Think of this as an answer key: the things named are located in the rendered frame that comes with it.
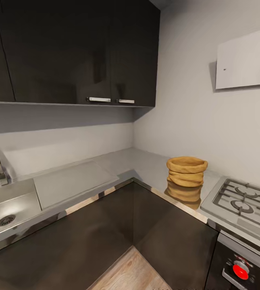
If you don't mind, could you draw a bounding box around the popcorn bag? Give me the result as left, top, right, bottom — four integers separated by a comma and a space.
166, 157, 208, 187

